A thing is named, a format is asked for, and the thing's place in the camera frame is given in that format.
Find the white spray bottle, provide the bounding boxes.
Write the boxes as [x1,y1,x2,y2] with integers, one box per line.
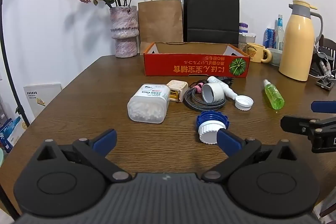
[207,76,238,100]

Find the braided grey cable coil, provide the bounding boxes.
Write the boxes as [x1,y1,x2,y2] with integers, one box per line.
[184,82,226,110]

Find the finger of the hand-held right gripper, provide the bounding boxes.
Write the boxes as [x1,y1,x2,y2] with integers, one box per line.
[311,100,336,112]
[280,116,336,136]

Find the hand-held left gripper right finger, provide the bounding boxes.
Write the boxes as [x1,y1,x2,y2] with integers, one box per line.
[201,129,299,184]

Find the clear glass soda bottle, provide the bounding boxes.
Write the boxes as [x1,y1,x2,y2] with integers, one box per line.
[274,14,285,51]

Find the white bottle cap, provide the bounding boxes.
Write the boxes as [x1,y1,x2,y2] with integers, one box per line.
[235,95,254,110]

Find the blue and white boxes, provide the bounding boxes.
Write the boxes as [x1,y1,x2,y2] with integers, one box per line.
[0,116,27,153]

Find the white ceramic cup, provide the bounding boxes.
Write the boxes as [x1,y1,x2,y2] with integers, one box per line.
[268,48,283,67]

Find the white flat box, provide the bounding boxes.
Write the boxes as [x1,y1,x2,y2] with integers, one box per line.
[23,83,63,119]

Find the blue drink can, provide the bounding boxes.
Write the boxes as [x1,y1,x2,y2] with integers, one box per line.
[263,28,276,48]

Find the green spray bottle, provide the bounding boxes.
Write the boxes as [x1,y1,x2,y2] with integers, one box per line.
[263,79,285,110]

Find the yellow bear mug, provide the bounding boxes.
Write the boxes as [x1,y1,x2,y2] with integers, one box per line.
[246,43,273,63]

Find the clear cotton swab box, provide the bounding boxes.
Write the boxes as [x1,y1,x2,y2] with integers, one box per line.
[127,84,170,125]

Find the yellow thermos jug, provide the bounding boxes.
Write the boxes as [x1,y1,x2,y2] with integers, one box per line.
[279,0,323,82]

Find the brown paper bag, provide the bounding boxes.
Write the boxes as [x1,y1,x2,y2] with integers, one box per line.
[138,0,183,55]

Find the blue ridged bottle cap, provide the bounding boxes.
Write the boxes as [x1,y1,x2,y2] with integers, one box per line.
[197,112,230,144]

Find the dark wooden chair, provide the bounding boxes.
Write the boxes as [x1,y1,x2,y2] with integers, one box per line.
[316,36,336,56]

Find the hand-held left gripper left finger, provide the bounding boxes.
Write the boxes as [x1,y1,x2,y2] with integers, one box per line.
[36,129,132,183]

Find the pink mottled vase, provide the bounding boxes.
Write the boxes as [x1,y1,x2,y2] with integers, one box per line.
[109,5,139,58]

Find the red cardboard box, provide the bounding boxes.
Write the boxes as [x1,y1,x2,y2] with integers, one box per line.
[143,42,258,79]

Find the clear food container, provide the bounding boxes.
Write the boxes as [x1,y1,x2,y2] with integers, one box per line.
[238,33,256,48]

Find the white tape roll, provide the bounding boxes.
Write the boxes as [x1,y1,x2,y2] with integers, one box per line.
[202,83,226,104]

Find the white cable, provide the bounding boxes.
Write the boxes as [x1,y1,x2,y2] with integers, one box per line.
[314,48,334,75]

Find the black lamp stand pole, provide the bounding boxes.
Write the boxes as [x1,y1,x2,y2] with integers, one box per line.
[0,0,30,130]

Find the black paper bag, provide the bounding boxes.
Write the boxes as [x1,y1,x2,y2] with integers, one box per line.
[183,0,240,44]

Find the pink hair tie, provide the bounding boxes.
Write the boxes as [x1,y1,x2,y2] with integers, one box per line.
[189,80,208,94]

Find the black cable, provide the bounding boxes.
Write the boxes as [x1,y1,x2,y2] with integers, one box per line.
[219,76,235,86]

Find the white charger plug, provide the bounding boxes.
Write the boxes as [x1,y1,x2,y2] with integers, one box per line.
[166,80,189,103]

